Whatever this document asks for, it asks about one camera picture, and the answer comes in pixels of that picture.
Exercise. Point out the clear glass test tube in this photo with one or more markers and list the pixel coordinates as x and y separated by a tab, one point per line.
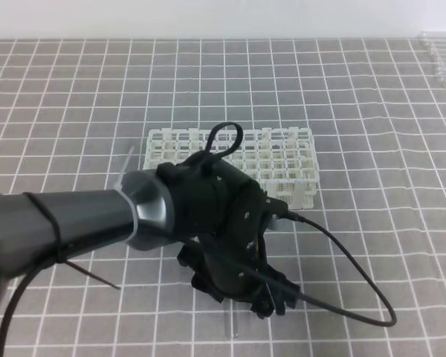
231	320

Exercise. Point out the row of spare glass tubes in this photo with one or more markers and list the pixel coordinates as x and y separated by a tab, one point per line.
435	44

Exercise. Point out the grey grid tablecloth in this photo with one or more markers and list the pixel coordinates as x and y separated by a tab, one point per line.
70	110

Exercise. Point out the black zip tie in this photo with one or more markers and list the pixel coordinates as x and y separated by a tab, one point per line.
52	226

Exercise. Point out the white plastic test tube rack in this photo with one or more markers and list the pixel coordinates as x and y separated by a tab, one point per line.
283	161

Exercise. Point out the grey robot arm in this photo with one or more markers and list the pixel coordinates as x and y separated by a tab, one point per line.
153	219

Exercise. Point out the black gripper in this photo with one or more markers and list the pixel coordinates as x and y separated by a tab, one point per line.
227	210

